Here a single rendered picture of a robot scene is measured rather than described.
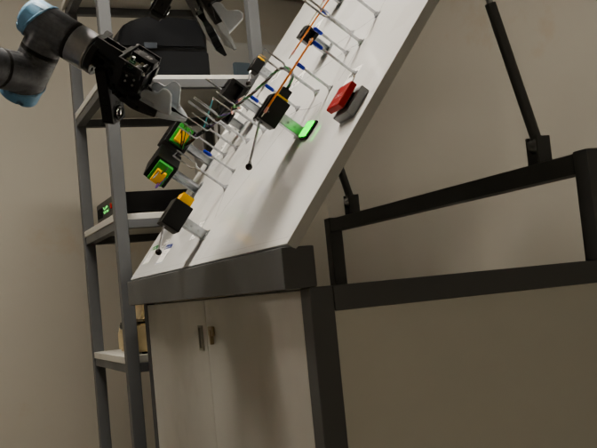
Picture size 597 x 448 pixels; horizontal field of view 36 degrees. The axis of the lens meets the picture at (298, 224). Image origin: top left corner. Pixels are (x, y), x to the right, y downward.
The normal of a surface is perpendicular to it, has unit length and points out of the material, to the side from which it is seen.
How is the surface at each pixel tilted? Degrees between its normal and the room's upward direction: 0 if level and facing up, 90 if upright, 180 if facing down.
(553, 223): 90
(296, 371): 90
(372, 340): 90
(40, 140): 90
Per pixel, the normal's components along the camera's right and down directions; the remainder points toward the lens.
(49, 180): 0.54, -0.11
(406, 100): -0.84, 0.04
